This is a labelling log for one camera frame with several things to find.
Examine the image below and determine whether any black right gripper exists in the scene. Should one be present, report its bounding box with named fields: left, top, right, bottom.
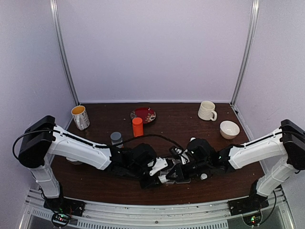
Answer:
left=166, top=159, right=211, bottom=182

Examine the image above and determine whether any clear plastic pill organizer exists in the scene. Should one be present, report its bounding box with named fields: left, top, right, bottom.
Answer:
left=159, top=168, right=191, bottom=185

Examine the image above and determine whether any white bottle cap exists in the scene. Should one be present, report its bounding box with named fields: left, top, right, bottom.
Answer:
left=201, top=174, right=208, bottom=180

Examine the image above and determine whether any orange pill bottle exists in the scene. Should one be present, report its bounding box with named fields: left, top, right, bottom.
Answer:
left=132, top=117, right=143, bottom=137

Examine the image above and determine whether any grey lid pill bottle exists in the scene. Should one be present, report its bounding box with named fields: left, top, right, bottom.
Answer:
left=110, top=132, right=123, bottom=148

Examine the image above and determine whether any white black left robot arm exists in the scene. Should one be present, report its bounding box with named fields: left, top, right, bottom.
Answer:
left=13, top=115, right=169, bottom=212

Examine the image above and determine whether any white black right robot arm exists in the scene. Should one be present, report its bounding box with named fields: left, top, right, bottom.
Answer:
left=166, top=119, right=305, bottom=211

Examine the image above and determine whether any red floral plate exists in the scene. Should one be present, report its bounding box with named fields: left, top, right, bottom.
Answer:
left=130, top=107, right=156, bottom=124

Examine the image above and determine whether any white scalloped bowl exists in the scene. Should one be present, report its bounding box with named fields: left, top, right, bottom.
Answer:
left=66, top=157, right=82, bottom=165

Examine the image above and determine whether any small white bowl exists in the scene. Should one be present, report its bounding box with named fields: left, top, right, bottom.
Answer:
left=220, top=120, right=240, bottom=140

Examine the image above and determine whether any cream ribbed mug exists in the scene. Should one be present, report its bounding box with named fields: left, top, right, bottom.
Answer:
left=198, top=101, right=217, bottom=121

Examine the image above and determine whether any yellow interior patterned mug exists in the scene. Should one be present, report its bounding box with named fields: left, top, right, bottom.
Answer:
left=71, top=105, right=90, bottom=131

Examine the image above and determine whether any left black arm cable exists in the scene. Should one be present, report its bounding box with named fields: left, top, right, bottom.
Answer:
left=12, top=128, right=182, bottom=165

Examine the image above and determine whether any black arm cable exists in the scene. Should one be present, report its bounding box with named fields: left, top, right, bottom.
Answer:
left=12, top=128, right=182, bottom=165
left=238, top=126, right=305, bottom=220

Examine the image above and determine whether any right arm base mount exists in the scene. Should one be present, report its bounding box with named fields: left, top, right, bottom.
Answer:
left=228, top=193, right=269, bottom=228

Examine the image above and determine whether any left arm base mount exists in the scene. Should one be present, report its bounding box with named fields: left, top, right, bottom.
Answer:
left=41, top=189, right=85, bottom=228

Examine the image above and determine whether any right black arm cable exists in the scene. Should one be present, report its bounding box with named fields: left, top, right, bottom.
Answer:
left=238, top=126, right=305, bottom=220

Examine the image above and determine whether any right aluminium frame post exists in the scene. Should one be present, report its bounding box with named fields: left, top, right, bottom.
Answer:
left=230, top=0, right=260, bottom=107

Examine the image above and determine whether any aluminium frame post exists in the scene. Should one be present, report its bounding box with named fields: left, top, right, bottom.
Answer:
left=50, top=0, right=80, bottom=105
left=230, top=0, right=260, bottom=107

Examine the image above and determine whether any left aluminium frame post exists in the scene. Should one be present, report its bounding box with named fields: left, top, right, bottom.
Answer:
left=50, top=0, right=80, bottom=105

